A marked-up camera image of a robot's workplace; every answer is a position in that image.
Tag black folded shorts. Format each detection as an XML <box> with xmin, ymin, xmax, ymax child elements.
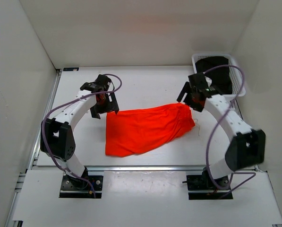
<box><xmin>195</xmin><ymin>56</ymin><xmax>232</xmax><ymax>95</ymax></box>

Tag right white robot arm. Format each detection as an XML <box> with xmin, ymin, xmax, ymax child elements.
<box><xmin>177</xmin><ymin>73</ymin><xmax>266</xmax><ymax>189</ymax></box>

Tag orange shorts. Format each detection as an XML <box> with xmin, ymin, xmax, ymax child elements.
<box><xmin>105</xmin><ymin>103</ymin><xmax>195</xmax><ymax>157</ymax></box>

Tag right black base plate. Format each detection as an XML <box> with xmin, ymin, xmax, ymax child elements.
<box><xmin>182</xmin><ymin>175</ymin><xmax>233</xmax><ymax>201</ymax></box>

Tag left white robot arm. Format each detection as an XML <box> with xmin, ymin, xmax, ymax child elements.
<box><xmin>40</xmin><ymin>73</ymin><xmax>119</xmax><ymax>190</ymax></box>

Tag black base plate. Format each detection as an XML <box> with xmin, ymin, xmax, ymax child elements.
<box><xmin>59</xmin><ymin>174</ymin><xmax>103</xmax><ymax>199</ymax></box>
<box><xmin>182</xmin><ymin>175</ymin><xmax>233</xmax><ymax>201</ymax></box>

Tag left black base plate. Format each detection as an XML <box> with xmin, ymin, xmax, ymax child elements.
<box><xmin>59</xmin><ymin>174</ymin><xmax>103</xmax><ymax>199</ymax></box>

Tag white plastic basket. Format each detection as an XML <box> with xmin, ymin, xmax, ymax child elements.
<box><xmin>192</xmin><ymin>52</ymin><xmax>246</xmax><ymax>101</ymax></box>

